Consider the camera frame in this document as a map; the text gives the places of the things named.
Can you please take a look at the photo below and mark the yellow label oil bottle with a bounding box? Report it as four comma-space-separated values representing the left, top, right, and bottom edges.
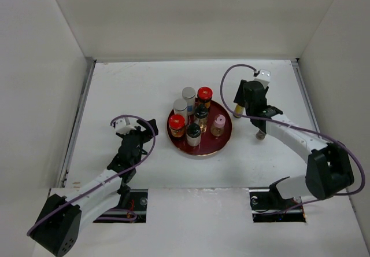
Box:
233, 104, 245, 119

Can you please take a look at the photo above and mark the red cap chili jar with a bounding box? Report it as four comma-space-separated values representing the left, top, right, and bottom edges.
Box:
168, 114, 186, 140

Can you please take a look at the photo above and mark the black cap pepper bottle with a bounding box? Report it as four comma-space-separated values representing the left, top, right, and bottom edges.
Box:
256, 130, 267, 141

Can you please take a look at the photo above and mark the red cap sauce jar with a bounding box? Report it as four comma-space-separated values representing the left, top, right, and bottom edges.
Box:
197, 86, 213, 109

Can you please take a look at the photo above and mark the pink lid seasoning jar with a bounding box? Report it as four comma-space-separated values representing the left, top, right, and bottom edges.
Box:
210, 115, 226, 137

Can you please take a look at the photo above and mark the silver cap shaker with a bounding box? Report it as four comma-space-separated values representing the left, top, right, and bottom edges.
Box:
182, 87, 196, 116
173, 98, 188, 120

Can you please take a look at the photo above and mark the black lid spice jar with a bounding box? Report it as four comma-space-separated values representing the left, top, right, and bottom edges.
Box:
194, 104, 209, 133

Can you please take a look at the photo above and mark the white powder glass jar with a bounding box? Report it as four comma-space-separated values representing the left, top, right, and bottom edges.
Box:
186, 123, 202, 147

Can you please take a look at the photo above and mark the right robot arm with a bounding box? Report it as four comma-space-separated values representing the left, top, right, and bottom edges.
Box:
234, 80, 354, 208

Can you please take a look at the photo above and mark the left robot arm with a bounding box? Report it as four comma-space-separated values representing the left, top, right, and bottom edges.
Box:
27, 115, 158, 256

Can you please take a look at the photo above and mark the red round tray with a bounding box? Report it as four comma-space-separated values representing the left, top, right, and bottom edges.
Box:
167, 100, 232, 156

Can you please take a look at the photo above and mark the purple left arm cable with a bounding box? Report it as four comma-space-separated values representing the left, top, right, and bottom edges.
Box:
26, 114, 158, 237

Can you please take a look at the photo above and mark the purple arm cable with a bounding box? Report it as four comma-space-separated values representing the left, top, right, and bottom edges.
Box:
220, 64, 367, 211
26, 114, 158, 237

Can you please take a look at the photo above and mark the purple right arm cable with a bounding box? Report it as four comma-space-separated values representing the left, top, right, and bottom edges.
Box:
220, 64, 367, 211

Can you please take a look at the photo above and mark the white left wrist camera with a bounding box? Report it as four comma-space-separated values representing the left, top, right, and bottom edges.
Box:
111, 118, 135, 135

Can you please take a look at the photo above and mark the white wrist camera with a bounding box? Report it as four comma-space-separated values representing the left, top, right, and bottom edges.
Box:
253, 69, 272, 89
111, 118, 135, 135

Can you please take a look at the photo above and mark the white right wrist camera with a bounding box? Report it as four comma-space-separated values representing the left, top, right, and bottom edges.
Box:
253, 69, 272, 89

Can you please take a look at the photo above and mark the aluminium table edge rail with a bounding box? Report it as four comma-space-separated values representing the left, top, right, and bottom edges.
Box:
55, 57, 97, 188

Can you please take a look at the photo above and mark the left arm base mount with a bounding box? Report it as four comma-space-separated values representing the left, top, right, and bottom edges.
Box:
94, 185, 149, 223

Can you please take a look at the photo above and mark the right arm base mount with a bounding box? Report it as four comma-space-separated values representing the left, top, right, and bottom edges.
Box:
249, 177, 306, 223

